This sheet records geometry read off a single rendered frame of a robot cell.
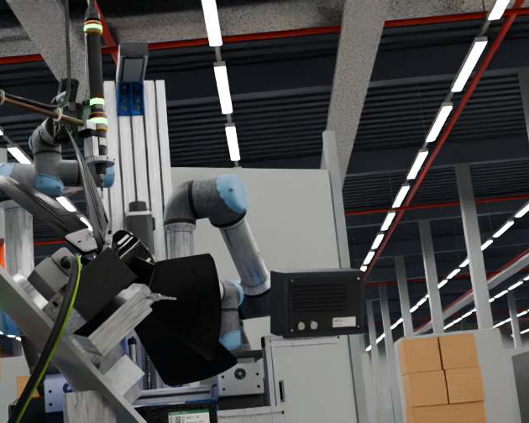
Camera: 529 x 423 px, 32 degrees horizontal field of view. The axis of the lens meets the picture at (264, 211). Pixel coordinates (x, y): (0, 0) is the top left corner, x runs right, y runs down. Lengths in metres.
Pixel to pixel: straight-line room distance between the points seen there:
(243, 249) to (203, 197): 0.22
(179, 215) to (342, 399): 1.89
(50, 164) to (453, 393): 8.05
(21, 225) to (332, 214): 1.95
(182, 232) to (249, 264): 0.25
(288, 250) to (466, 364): 6.13
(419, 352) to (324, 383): 5.96
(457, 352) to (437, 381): 0.38
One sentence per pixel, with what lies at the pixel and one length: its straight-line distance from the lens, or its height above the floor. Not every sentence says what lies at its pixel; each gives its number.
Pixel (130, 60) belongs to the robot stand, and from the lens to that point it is 3.00.
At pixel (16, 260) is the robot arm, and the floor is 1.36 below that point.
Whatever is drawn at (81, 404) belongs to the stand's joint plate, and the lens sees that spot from 1.94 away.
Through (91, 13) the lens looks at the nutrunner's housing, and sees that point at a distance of 2.37.
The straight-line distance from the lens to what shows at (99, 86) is 2.29.
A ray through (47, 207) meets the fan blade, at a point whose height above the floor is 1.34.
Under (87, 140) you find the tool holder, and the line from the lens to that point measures 2.23.
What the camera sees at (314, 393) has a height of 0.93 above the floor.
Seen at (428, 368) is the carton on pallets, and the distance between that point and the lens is 10.21.
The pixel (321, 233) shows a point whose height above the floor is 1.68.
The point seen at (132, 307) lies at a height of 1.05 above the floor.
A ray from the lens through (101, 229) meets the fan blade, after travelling 1.95.
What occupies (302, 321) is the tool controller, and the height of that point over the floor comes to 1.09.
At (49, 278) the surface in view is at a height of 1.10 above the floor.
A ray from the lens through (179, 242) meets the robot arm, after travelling 2.64.
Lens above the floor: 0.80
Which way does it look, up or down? 13 degrees up
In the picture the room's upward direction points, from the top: 6 degrees counter-clockwise
